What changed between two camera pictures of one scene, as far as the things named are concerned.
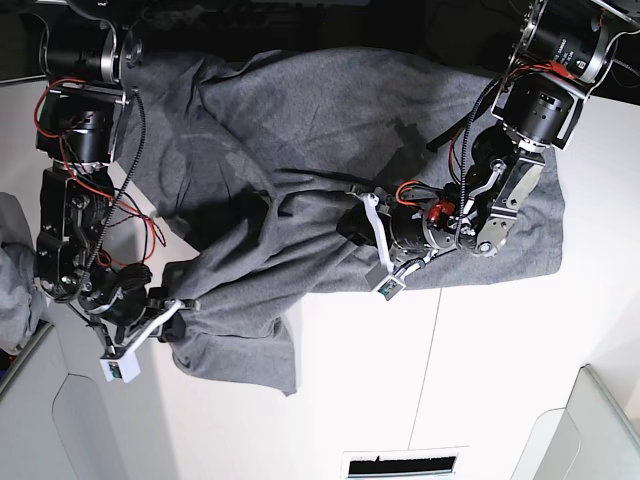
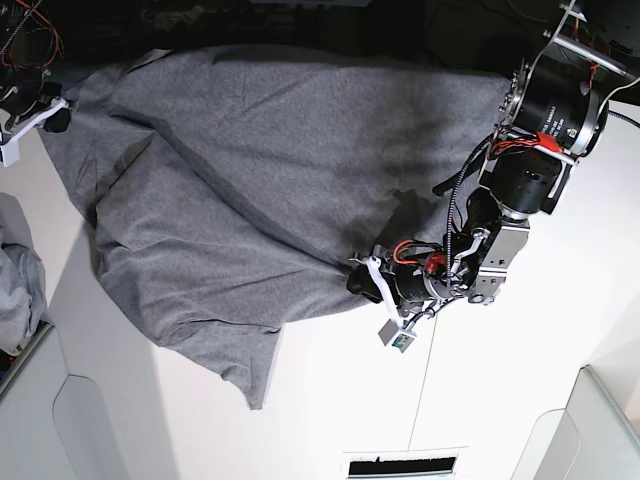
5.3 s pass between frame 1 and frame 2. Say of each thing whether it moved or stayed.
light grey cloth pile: stayed
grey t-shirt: moved
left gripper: moved
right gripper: moved
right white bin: stayed
